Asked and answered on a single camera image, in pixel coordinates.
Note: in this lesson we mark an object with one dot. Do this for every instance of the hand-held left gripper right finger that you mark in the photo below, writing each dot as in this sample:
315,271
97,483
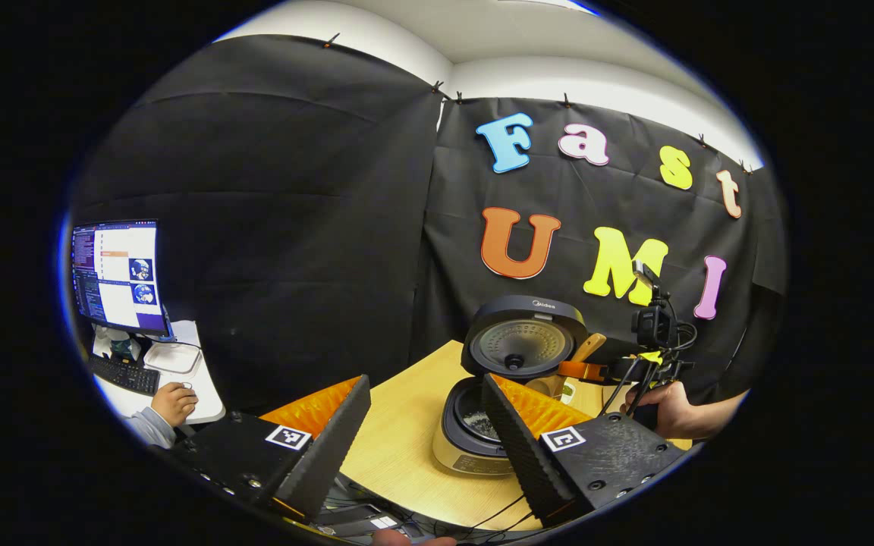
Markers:
524,455

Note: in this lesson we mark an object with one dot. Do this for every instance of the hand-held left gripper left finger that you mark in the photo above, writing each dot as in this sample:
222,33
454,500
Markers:
331,455

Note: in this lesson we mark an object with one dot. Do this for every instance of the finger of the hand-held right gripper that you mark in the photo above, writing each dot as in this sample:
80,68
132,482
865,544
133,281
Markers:
581,371

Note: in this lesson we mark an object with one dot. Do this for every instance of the white rice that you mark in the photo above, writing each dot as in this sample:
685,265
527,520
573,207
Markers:
479,425

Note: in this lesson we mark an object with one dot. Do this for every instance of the dark grey rice cooker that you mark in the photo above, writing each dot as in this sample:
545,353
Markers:
520,345

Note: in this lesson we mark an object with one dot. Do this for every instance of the white divided sauce dish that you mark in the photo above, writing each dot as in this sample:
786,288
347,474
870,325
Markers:
568,392

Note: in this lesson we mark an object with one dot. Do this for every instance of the white desk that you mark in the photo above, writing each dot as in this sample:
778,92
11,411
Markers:
205,394

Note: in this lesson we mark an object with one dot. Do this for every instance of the white tray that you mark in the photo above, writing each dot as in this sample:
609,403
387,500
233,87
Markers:
171,358

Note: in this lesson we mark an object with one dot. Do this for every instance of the black backdrop cloth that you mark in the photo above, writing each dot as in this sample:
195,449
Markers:
293,250

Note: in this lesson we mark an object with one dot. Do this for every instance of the black keyboard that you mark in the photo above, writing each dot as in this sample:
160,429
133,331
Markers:
124,374

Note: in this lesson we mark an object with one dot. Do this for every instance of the computer monitor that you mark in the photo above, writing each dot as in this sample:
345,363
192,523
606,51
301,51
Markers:
122,273

